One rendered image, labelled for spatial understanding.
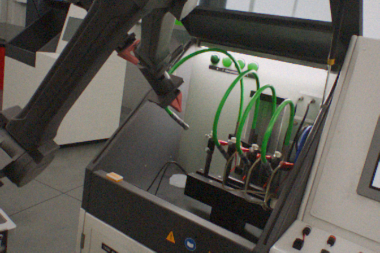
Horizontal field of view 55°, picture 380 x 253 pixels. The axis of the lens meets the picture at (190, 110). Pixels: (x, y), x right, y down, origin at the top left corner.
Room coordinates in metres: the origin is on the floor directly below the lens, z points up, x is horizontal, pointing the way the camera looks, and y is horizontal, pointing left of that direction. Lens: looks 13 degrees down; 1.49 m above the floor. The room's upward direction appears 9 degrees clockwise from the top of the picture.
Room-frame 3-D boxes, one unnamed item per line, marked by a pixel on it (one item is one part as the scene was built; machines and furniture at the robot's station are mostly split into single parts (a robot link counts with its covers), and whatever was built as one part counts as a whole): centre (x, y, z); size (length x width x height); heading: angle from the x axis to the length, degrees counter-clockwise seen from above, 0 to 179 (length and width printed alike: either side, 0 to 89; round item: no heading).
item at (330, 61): (1.12, -0.40, 1.48); 0.20 x 0.02 x 0.39; 152
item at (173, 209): (1.04, 0.03, 0.87); 0.62 x 0.04 x 0.16; 58
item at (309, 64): (1.47, -0.23, 1.43); 0.54 x 0.03 x 0.02; 58
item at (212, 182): (1.18, -0.20, 0.91); 0.34 x 0.10 x 0.15; 58
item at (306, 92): (1.34, -0.44, 1.20); 0.13 x 0.03 x 0.31; 58
